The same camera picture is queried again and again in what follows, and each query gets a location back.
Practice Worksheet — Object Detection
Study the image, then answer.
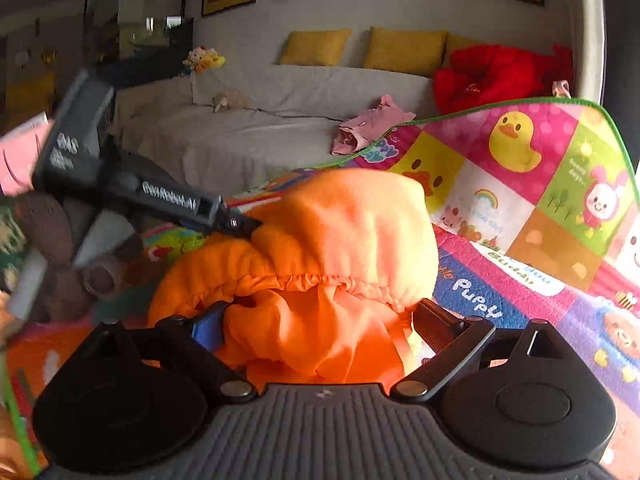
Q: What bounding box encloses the orange fleece garment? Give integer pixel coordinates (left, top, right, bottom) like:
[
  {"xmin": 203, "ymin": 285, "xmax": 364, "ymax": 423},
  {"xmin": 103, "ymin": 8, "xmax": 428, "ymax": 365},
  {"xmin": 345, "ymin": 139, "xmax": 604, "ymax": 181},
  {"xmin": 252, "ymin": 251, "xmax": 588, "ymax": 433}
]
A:
[{"xmin": 148, "ymin": 169, "xmax": 438, "ymax": 388}]

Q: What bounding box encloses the grey covered sofa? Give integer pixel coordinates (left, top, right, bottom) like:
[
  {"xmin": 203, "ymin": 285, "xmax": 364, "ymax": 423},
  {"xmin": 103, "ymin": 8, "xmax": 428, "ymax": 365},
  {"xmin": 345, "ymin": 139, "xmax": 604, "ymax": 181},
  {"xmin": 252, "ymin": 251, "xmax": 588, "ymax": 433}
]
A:
[{"xmin": 111, "ymin": 65, "xmax": 437, "ymax": 196}]

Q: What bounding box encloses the beige plush toy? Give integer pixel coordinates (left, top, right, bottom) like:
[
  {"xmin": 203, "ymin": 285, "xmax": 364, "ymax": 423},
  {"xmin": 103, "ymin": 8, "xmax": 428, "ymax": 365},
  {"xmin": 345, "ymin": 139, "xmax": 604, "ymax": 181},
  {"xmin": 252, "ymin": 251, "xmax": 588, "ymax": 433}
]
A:
[{"xmin": 212, "ymin": 88, "xmax": 252, "ymax": 113}]

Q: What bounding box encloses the brown teddy bear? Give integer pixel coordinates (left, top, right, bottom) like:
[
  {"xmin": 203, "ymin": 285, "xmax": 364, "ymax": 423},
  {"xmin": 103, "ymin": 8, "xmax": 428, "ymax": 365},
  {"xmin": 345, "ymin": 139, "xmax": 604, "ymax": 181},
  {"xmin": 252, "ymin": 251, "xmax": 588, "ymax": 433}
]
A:
[{"xmin": 1, "ymin": 191, "xmax": 142, "ymax": 323}]

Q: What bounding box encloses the glass aquarium tank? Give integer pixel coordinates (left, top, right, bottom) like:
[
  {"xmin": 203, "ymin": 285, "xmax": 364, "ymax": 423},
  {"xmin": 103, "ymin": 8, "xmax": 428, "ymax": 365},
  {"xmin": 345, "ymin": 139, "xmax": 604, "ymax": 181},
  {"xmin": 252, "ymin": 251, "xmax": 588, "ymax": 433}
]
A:
[{"xmin": 82, "ymin": 0, "xmax": 193, "ymax": 89}]

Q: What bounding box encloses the pink crumpled baby garment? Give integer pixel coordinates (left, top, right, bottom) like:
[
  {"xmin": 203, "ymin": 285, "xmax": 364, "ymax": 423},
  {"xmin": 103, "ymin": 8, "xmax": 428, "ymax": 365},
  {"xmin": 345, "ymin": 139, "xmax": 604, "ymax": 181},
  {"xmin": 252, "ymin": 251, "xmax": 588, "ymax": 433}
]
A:
[{"xmin": 331, "ymin": 94, "xmax": 416, "ymax": 156}]

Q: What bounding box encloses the colourful cartoon play mat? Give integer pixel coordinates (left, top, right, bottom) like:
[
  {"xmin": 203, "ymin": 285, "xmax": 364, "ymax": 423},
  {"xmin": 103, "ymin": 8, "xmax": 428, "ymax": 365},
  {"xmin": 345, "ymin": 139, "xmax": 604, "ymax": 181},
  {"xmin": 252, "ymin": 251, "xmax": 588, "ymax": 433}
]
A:
[{"xmin": 1, "ymin": 98, "xmax": 639, "ymax": 479}]

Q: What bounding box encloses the yellow pink plush toy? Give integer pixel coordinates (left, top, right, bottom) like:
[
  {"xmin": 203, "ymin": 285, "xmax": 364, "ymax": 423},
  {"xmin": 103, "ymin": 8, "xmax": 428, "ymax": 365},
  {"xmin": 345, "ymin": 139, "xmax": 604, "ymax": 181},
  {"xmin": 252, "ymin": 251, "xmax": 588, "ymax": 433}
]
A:
[{"xmin": 182, "ymin": 47, "xmax": 226, "ymax": 75}]

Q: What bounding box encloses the left yellow cushion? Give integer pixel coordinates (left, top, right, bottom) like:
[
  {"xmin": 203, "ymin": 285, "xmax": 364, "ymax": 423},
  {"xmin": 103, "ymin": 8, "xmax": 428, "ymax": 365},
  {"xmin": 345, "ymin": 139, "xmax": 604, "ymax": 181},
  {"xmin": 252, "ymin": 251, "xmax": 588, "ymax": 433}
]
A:
[{"xmin": 279, "ymin": 29, "xmax": 352, "ymax": 66}]

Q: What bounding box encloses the yellow cushion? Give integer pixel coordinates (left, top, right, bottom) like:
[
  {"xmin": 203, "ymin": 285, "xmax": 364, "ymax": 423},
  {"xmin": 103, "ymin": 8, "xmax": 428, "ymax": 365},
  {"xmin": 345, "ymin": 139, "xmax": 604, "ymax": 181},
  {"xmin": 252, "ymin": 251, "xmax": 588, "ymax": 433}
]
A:
[
  {"xmin": 279, "ymin": 29, "xmax": 352, "ymax": 66},
  {"xmin": 442, "ymin": 32, "xmax": 482, "ymax": 68},
  {"xmin": 363, "ymin": 27, "xmax": 448, "ymax": 77}
]

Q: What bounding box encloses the middle yellow cushion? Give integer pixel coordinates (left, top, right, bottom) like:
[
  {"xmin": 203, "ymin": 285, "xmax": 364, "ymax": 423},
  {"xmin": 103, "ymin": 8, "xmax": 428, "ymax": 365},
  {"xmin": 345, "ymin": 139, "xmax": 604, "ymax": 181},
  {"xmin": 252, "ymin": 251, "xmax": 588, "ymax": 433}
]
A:
[{"xmin": 363, "ymin": 27, "xmax": 448, "ymax": 77}]

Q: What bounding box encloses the red plush cushion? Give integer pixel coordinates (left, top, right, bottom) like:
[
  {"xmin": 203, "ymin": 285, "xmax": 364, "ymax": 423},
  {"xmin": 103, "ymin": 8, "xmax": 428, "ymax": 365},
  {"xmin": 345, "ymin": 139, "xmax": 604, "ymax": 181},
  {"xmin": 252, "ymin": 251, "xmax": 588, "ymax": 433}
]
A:
[{"xmin": 433, "ymin": 44, "xmax": 574, "ymax": 115}]

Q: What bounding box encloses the small pink object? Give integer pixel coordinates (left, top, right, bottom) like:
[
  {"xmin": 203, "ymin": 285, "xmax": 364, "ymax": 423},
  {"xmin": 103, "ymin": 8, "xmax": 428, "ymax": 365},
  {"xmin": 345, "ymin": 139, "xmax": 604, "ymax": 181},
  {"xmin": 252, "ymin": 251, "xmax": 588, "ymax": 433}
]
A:
[{"xmin": 551, "ymin": 80, "xmax": 572, "ymax": 99}]

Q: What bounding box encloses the right yellow cushion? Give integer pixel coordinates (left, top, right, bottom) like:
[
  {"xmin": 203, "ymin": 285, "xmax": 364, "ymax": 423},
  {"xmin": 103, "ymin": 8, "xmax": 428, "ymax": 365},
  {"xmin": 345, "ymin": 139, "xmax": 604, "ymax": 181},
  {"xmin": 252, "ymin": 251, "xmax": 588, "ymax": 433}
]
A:
[{"xmin": 442, "ymin": 32, "xmax": 482, "ymax": 68}]

